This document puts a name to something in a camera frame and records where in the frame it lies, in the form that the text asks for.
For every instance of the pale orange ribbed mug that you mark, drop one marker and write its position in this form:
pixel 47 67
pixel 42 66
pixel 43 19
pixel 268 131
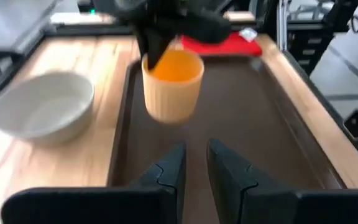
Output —
pixel 172 96

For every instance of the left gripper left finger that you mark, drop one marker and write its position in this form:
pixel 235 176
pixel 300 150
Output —
pixel 172 174

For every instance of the dark brown serving tray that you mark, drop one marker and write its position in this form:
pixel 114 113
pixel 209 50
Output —
pixel 244 109

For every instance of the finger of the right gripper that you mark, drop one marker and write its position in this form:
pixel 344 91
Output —
pixel 142 40
pixel 158 46

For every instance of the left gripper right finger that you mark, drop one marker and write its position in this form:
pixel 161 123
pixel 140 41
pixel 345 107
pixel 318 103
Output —
pixel 225 174

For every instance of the grey metal stand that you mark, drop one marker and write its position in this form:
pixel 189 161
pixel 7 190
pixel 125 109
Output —
pixel 309 40

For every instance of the white ceramic bowl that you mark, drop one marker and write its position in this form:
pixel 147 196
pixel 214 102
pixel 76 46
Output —
pixel 42 105

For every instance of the red cloth napkin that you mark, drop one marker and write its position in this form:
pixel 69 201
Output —
pixel 241 46

